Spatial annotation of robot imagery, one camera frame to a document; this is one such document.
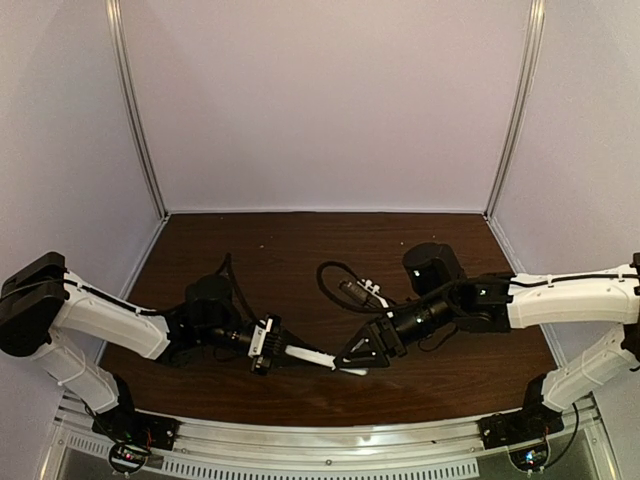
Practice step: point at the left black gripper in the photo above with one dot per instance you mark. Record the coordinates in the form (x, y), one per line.
(270, 345)

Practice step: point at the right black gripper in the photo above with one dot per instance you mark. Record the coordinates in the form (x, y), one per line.
(382, 339)

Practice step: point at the white remote control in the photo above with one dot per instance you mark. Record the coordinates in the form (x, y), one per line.
(320, 359)

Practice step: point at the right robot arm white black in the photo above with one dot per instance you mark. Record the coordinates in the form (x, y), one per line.
(501, 303)

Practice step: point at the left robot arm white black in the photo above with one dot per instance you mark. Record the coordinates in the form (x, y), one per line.
(44, 299)

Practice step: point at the left round circuit board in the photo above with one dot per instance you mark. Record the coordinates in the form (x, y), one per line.
(127, 458)

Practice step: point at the round circuit board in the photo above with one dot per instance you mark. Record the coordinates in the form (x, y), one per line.
(530, 458)
(127, 458)

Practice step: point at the right round circuit board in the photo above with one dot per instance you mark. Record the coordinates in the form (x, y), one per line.
(530, 458)

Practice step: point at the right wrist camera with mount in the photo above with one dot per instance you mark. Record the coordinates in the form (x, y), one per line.
(361, 295)

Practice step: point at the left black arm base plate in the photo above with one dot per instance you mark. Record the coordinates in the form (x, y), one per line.
(139, 429)

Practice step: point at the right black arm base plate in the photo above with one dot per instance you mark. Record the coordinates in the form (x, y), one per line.
(525, 424)

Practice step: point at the front aluminium rail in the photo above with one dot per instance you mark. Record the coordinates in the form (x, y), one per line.
(450, 449)

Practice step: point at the right aluminium corner post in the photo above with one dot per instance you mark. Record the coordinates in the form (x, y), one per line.
(529, 61)

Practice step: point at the aluminium corner post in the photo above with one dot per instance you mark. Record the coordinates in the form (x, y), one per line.
(529, 61)
(133, 114)

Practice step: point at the left aluminium corner post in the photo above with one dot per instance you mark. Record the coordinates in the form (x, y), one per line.
(133, 114)

